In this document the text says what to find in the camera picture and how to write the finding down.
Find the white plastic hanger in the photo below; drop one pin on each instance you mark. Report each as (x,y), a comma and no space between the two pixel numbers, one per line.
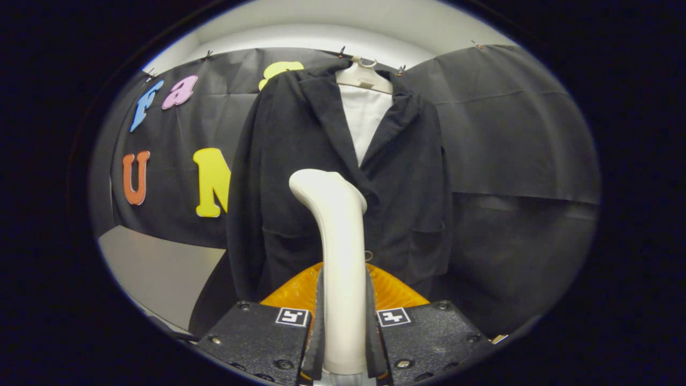
(364,79)

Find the black suit jacket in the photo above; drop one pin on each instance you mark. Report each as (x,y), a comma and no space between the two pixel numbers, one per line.
(289,187)

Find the white garment steamer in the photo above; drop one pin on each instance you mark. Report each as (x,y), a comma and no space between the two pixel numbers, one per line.
(343,268)

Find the grey cabinet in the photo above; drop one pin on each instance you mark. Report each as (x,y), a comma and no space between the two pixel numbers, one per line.
(161,268)

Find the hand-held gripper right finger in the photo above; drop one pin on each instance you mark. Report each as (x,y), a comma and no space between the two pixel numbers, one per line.
(373,343)

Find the black backdrop cloth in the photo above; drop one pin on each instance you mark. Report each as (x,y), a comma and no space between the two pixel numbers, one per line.
(509,134)

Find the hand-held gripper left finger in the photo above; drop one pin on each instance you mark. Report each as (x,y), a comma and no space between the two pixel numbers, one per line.
(319,348)

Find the white mannequin torso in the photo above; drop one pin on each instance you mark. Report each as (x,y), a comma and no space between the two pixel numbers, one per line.
(367,123)

